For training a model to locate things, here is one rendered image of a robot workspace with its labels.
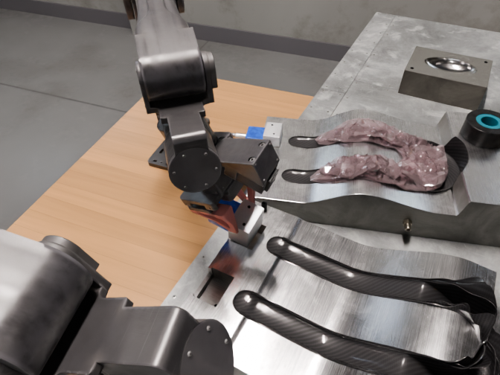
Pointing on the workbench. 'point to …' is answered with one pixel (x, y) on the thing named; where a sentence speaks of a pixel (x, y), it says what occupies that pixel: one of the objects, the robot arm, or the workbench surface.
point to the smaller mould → (446, 77)
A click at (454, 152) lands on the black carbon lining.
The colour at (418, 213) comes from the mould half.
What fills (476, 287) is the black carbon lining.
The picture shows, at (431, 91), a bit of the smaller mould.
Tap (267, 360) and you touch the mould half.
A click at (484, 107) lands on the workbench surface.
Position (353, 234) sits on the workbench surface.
